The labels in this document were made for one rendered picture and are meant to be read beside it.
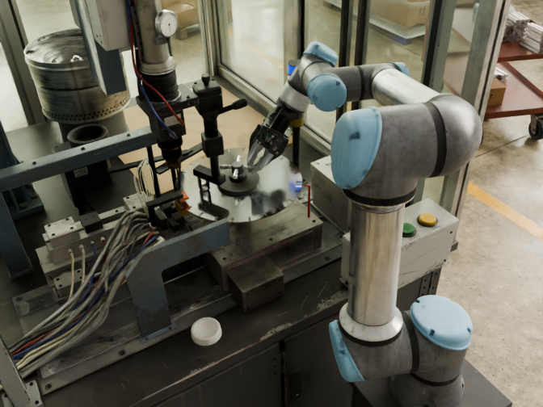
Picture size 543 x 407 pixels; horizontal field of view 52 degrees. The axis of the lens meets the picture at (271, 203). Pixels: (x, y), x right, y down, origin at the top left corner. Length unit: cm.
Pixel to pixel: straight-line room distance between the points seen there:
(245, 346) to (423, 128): 70
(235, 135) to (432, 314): 116
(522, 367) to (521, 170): 136
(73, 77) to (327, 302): 104
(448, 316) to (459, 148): 38
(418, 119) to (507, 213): 223
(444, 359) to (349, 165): 46
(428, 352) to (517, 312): 147
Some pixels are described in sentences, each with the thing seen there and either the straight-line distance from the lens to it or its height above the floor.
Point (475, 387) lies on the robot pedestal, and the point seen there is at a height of 75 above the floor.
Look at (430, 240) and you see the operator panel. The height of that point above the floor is 87.
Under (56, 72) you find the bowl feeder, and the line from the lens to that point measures 187.
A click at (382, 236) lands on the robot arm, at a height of 120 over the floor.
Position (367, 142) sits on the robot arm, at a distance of 80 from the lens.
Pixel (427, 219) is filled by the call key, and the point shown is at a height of 91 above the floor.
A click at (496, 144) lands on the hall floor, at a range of 359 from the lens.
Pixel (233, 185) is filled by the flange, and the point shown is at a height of 96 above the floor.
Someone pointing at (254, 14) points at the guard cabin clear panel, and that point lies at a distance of 214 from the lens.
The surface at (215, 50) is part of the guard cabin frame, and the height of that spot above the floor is 85.
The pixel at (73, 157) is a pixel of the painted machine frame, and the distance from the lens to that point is 147.
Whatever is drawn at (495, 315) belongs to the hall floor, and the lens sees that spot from 251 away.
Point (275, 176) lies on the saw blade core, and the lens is 146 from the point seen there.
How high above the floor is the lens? 179
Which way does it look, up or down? 38 degrees down
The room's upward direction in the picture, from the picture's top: 2 degrees counter-clockwise
